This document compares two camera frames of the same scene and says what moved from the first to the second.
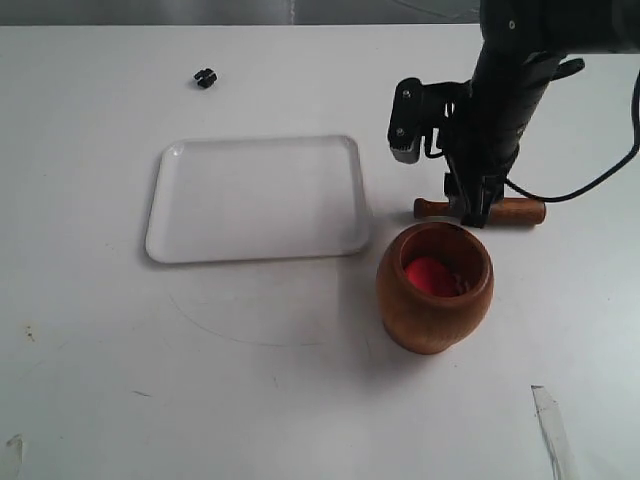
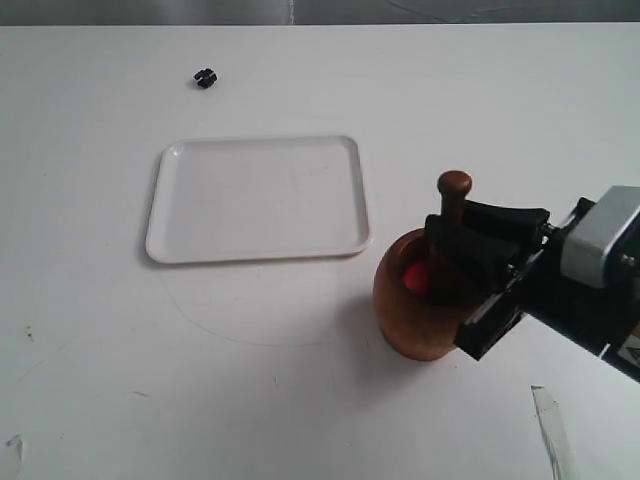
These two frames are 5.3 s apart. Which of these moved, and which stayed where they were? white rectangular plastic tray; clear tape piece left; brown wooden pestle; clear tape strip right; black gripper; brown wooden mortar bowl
Moved: brown wooden pestle; black gripper
Stayed: white rectangular plastic tray; brown wooden mortar bowl; clear tape piece left; clear tape strip right
